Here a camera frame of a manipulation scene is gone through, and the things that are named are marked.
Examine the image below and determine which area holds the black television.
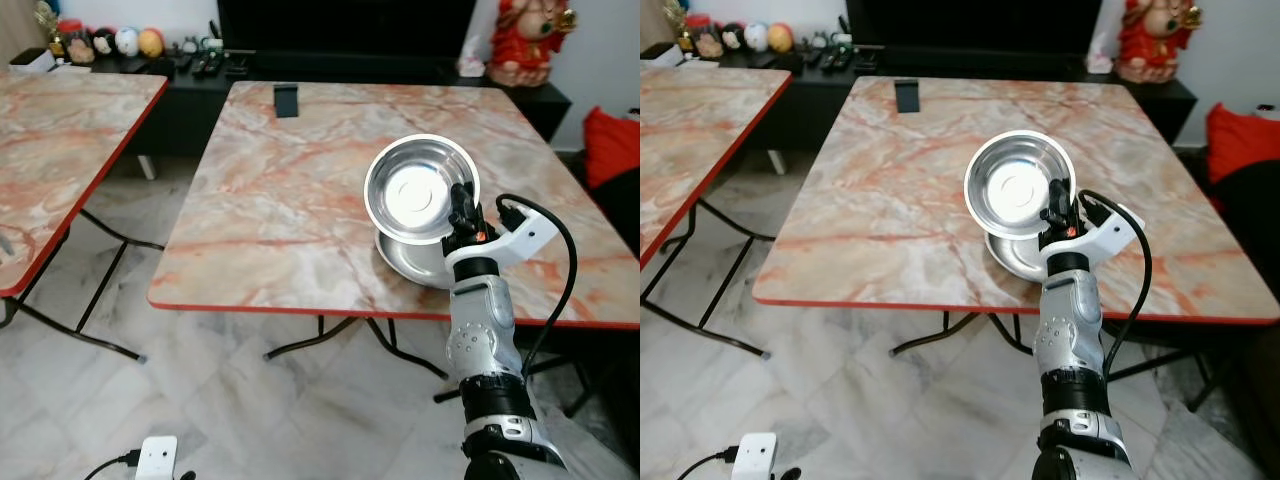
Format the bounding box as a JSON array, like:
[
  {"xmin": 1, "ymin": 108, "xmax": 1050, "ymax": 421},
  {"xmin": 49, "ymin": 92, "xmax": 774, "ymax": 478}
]
[
  {"xmin": 216, "ymin": 0, "xmax": 478, "ymax": 57},
  {"xmin": 845, "ymin": 0, "xmax": 1103, "ymax": 54}
]

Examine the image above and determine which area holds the white box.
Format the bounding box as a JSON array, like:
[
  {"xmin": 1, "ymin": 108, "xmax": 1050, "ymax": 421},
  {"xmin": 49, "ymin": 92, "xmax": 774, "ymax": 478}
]
[
  {"xmin": 9, "ymin": 47, "xmax": 63, "ymax": 73},
  {"xmin": 640, "ymin": 41, "xmax": 693, "ymax": 65}
]

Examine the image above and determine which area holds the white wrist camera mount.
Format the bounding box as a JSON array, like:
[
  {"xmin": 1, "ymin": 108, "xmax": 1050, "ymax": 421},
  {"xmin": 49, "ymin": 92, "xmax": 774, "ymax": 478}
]
[
  {"xmin": 730, "ymin": 431, "xmax": 780, "ymax": 480},
  {"xmin": 136, "ymin": 435, "xmax": 180, "ymax": 480},
  {"xmin": 1043, "ymin": 196, "xmax": 1147, "ymax": 271},
  {"xmin": 444, "ymin": 199, "xmax": 557, "ymax": 273}
]

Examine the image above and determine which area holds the red cushion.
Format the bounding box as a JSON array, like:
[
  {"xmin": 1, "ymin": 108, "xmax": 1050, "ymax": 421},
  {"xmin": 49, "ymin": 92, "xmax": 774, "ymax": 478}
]
[
  {"xmin": 584, "ymin": 106, "xmax": 641, "ymax": 192},
  {"xmin": 1204, "ymin": 102, "xmax": 1280, "ymax": 187}
]

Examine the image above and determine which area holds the black television console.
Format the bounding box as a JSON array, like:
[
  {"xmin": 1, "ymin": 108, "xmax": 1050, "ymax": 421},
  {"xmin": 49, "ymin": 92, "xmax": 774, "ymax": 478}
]
[
  {"xmin": 688, "ymin": 44, "xmax": 1199, "ymax": 153},
  {"xmin": 58, "ymin": 50, "xmax": 574, "ymax": 159}
]

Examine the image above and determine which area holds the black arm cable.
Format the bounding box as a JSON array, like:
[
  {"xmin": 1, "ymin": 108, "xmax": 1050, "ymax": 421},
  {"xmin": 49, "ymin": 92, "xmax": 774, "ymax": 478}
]
[
  {"xmin": 84, "ymin": 451, "xmax": 142, "ymax": 480},
  {"xmin": 1078, "ymin": 189, "xmax": 1154, "ymax": 381},
  {"xmin": 676, "ymin": 446, "xmax": 740, "ymax": 480},
  {"xmin": 495, "ymin": 193, "xmax": 580, "ymax": 383}
]

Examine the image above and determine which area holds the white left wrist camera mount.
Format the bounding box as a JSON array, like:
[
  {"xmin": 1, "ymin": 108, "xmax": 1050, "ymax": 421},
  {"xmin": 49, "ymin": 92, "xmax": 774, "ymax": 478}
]
[
  {"xmin": 136, "ymin": 435, "xmax": 180, "ymax": 480},
  {"xmin": 730, "ymin": 431, "xmax": 780, "ymax": 480}
]

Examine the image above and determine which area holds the marble top folding table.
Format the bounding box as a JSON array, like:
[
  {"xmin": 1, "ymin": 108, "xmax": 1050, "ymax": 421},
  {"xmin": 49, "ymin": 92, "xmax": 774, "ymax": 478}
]
[
  {"xmin": 751, "ymin": 75, "xmax": 1280, "ymax": 413},
  {"xmin": 640, "ymin": 64, "xmax": 794, "ymax": 361},
  {"xmin": 147, "ymin": 80, "xmax": 641, "ymax": 417},
  {"xmin": 0, "ymin": 69, "xmax": 170, "ymax": 364}
]

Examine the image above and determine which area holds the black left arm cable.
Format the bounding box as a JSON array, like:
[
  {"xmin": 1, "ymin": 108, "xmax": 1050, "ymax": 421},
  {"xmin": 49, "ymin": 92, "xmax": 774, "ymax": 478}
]
[
  {"xmin": 676, "ymin": 446, "xmax": 740, "ymax": 480},
  {"xmin": 84, "ymin": 451, "xmax": 142, "ymax": 480}
]

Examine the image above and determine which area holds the gold ornament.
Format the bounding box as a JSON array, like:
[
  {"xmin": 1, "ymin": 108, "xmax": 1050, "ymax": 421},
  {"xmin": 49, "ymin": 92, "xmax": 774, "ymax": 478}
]
[
  {"xmin": 662, "ymin": 0, "xmax": 697, "ymax": 52},
  {"xmin": 33, "ymin": 0, "xmax": 63, "ymax": 57}
]

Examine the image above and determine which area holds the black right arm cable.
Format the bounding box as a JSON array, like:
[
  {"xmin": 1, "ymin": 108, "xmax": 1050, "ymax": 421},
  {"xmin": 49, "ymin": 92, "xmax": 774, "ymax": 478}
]
[
  {"xmin": 495, "ymin": 193, "xmax": 580, "ymax": 383},
  {"xmin": 1078, "ymin": 189, "xmax": 1154, "ymax": 381}
]

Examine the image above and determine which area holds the stainless steel bowl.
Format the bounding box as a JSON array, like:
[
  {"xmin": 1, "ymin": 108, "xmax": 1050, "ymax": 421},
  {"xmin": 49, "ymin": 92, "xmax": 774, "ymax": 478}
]
[
  {"xmin": 984, "ymin": 230, "xmax": 1052, "ymax": 284},
  {"xmin": 363, "ymin": 133, "xmax": 482, "ymax": 247},
  {"xmin": 963, "ymin": 130, "xmax": 1079, "ymax": 242},
  {"xmin": 374, "ymin": 228, "xmax": 462, "ymax": 290}
]

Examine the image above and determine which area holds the black chair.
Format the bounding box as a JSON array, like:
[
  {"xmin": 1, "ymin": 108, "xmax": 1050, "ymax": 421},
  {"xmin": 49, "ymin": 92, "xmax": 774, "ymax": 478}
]
[
  {"xmin": 598, "ymin": 168, "xmax": 641, "ymax": 263},
  {"xmin": 1212, "ymin": 180, "xmax": 1280, "ymax": 291}
]

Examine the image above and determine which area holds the red lidded jar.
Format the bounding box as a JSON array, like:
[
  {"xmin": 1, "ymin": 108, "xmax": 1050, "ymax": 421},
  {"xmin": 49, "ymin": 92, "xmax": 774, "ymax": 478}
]
[
  {"xmin": 56, "ymin": 17, "xmax": 97, "ymax": 67},
  {"xmin": 687, "ymin": 12, "xmax": 727, "ymax": 60}
]

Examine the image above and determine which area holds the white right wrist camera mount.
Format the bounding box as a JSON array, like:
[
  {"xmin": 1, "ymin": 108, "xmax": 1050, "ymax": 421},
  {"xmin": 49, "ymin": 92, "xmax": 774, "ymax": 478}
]
[
  {"xmin": 1043, "ymin": 196, "xmax": 1147, "ymax": 271},
  {"xmin": 444, "ymin": 199, "xmax": 557, "ymax": 273}
]

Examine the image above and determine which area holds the red gold figurine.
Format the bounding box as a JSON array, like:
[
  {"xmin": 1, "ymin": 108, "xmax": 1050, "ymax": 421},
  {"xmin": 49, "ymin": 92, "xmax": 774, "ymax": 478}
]
[
  {"xmin": 486, "ymin": 0, "xmax": 579, "ymax": 89},
  {"xmin": 1114, "ymin": 0, "xmax": 1198, "ymax": 85}
]

